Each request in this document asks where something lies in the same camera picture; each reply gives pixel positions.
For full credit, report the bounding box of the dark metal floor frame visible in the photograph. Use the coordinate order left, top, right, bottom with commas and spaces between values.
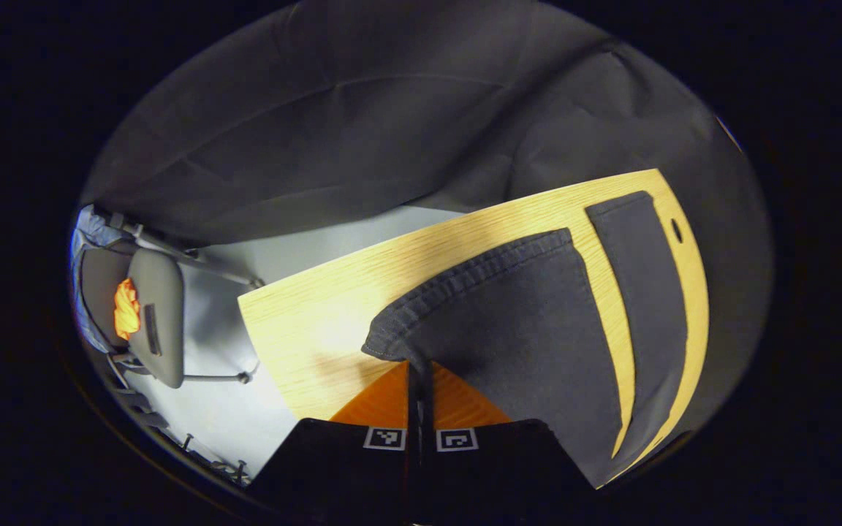
103, 354, 252, 484

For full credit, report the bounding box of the pale blue cloth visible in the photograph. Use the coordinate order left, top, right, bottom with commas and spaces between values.
70, 205, 129, 351

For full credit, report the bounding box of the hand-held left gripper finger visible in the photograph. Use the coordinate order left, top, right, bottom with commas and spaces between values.
249, 359, 417, 524
421, 360, 598, 525

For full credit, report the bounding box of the metal backdrop stand leg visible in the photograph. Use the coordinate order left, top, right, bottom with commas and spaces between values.
99, 207, 266, 288

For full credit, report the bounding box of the orange cloth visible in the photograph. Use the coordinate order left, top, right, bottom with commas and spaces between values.
113, 278, 143, 341

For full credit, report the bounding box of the grey folding chair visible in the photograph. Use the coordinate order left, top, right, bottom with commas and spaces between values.
79, 245, 261, 389

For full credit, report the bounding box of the black backdrop cloth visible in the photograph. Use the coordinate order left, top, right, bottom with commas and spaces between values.
77, 0, 773, 468

